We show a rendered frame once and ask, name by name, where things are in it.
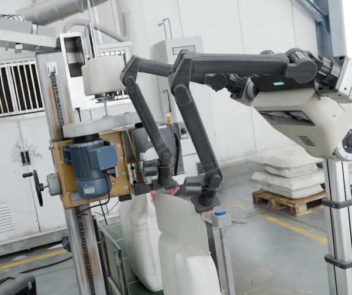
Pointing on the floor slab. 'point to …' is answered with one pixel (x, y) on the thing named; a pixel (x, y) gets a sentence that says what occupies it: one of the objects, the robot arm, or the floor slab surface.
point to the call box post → (227, 261)
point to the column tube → (80, 265)
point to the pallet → (262, 196)
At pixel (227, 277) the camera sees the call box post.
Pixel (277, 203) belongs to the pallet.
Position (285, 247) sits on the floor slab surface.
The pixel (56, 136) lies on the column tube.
